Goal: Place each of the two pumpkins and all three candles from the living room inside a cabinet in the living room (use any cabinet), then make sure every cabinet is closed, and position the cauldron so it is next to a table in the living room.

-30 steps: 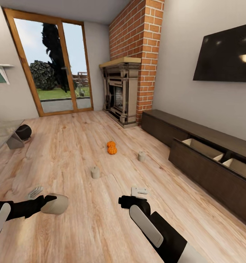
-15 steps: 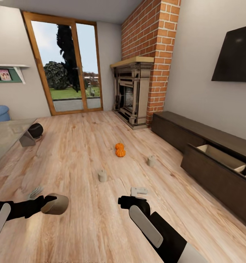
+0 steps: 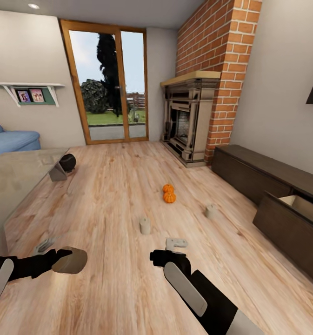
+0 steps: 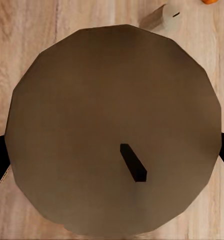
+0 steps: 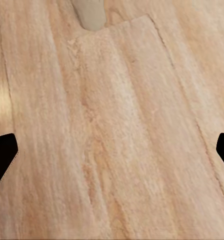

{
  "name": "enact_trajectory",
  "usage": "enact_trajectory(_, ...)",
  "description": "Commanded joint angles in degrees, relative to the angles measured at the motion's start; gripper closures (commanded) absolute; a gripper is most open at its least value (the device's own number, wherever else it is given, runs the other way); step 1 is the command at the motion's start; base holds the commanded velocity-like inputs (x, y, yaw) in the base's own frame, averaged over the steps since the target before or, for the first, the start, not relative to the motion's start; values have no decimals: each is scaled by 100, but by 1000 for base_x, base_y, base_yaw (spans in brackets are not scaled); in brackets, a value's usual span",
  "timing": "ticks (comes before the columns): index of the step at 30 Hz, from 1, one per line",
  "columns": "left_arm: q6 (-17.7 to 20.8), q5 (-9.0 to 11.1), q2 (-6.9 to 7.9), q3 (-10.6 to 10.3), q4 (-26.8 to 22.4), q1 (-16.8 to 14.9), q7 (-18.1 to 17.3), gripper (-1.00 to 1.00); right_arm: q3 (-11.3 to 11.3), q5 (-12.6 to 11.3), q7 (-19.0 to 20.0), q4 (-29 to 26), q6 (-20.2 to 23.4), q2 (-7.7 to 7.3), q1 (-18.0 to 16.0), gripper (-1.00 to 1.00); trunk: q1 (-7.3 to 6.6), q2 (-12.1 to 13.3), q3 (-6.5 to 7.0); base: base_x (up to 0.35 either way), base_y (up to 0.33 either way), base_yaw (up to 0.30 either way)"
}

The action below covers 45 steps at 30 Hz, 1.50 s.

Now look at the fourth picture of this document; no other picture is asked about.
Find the pillar candle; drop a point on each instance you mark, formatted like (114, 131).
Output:
(164, 21)
(113, 131)

